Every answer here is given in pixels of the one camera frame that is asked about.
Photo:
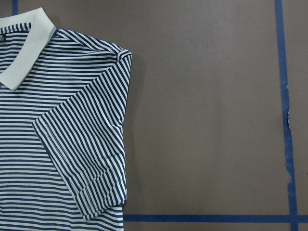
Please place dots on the blue white striped polo shirt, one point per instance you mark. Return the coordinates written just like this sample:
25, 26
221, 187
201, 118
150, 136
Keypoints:
63, 97

